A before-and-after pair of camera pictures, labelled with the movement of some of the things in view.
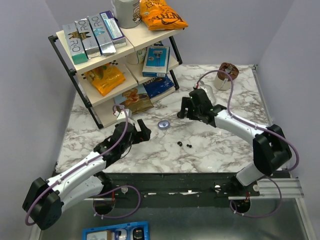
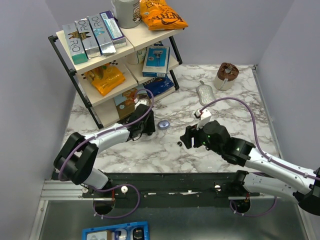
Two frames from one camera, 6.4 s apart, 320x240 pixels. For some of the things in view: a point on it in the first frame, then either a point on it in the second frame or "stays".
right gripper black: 186,102 → 192,130
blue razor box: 157,62 stays
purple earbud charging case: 163,124 stays
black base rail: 171,188 stays
